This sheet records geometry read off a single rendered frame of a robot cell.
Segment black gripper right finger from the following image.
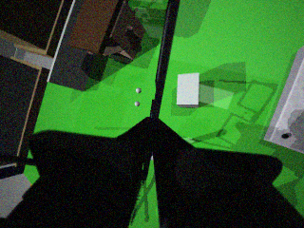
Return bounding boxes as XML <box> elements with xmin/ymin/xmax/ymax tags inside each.
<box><xmin>152</xmin><ymin>119</ymin><xmax>283</xmax><ymax>228</ymax></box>

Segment white thin panel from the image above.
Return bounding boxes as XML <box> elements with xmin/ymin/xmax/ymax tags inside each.
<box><xmin>47</xmin><ymin>0</ymin><xmax>96</xmax><ymax>91</ymax></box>

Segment black glasses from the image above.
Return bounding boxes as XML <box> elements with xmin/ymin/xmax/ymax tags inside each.
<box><xmin>0</xmin><ymin>0</ymin><xmax>181</xmax><ymax>181</ymax></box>

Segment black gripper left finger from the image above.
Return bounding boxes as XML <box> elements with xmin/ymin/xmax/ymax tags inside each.
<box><xmin>28</xmin><ymin>117</ymin><xmax>151</xmax><ymax>228</ymax></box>

